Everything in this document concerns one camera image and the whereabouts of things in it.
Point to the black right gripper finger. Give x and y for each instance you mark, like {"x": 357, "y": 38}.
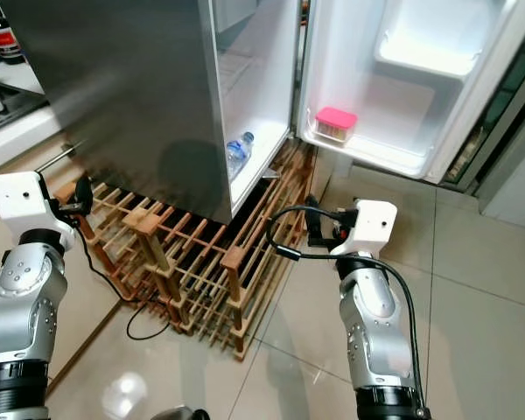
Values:
{"x": 314, "y": 219}

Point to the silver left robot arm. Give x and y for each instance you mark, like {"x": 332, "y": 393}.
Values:
{"x": 22, "y": 306}

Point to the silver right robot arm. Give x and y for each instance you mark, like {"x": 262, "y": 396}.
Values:
{"x": 376, "y": 332}

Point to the grey stainless steel fridge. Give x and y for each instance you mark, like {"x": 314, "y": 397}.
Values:
{"x": 122, "y": 87}

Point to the white fridge door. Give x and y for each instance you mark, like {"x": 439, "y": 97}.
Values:
{"x": 411, "y": 114}

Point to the white kitchen counter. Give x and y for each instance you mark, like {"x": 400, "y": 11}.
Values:
{"x": 9, "y": 144}

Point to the clear plastic water bottle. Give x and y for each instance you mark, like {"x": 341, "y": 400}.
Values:
{"x": 238, "y": 156}

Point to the pink lidded food container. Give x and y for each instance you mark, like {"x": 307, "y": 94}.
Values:
{"x": 336, "y": 118}

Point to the black gas stove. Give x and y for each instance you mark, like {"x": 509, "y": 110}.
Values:
{"x": 0, "y": 101}

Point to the wooden wine rack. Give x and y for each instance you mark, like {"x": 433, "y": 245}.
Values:
{"x": 192, "y": 262}

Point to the dark bottle with red label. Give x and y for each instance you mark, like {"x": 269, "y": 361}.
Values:
{"x": 3, "y": 39}

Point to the grey robot foot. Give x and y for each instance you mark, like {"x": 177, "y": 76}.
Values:
{"x": 184, "y": 413}

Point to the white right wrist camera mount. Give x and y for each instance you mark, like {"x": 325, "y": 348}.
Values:
{"x": 372, "y": 226}

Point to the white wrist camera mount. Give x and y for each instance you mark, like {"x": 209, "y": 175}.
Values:
{"x": 26, "y": 197}
{"x": 372, "y": 226}

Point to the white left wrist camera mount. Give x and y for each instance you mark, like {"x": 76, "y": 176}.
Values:
{"x": 26, "y": 197}

